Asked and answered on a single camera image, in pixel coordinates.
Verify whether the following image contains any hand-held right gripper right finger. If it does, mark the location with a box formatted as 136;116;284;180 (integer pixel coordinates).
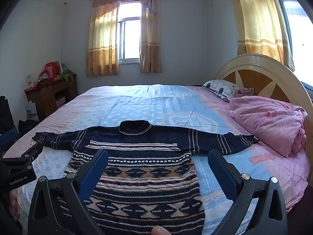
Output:
208;149;288;235

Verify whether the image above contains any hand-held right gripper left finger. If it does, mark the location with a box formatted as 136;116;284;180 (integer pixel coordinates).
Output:
28;149;109;235

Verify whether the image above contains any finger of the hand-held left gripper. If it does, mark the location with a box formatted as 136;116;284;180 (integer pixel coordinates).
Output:
22;143;44;161

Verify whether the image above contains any navy patterned knit sweater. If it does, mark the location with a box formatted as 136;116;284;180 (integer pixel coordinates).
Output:
32;119;260;235

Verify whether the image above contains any person's left hand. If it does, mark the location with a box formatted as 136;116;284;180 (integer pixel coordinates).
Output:
9;190;22;222

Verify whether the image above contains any person's right hand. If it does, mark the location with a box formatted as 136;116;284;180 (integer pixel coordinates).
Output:
150;226;170;235

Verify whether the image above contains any black bag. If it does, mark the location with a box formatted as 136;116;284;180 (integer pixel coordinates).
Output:
18;119;40;136

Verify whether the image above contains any white paper bag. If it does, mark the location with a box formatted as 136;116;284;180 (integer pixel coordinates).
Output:
26;101;40;122

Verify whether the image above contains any black folding rack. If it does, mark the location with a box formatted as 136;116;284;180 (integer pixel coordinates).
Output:
0;95;20;137

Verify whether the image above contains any brown wooden desk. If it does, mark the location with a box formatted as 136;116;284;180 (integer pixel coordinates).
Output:
24;75;79;121

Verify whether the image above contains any pink pillow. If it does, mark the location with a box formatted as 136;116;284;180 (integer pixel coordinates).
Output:
228;95;308;157

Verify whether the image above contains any bed with pink blue sheet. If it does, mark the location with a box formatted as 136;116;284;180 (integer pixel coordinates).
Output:
2;84;311;235

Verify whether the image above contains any patterned pillow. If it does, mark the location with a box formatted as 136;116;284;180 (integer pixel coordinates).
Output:
202;80;255;102

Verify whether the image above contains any cream wooden headboard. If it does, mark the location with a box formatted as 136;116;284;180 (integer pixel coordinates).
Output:
214;53;313;137

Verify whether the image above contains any wide yellow curtain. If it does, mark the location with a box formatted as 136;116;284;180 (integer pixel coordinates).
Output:
86;0;121;77

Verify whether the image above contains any small window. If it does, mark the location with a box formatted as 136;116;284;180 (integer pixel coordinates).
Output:
118;0;142;64

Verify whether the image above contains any narrow yellow curtain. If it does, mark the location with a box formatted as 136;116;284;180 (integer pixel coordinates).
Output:
139;0;162;74

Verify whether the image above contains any long yellow curtain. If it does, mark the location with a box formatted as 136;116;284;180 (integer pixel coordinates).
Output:
228;0;295;71

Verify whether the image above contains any large window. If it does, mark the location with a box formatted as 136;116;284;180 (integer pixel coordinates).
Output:
268;0;313;90

